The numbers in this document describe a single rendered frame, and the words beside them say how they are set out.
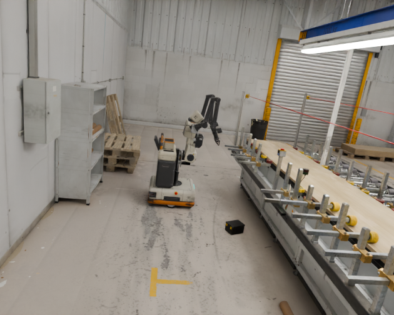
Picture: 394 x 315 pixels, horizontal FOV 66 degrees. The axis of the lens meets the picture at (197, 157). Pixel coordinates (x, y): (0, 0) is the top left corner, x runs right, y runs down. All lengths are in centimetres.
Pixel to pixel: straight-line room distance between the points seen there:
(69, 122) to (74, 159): 47
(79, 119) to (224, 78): 704
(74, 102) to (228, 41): 723
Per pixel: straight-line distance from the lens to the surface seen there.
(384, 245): 260
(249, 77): 1063
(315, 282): 326
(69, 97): 410
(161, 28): 1035
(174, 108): 1035
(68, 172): 433
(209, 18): 1048
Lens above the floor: 190
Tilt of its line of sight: 15 degrees down
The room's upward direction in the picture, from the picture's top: 8 degrees clockwise
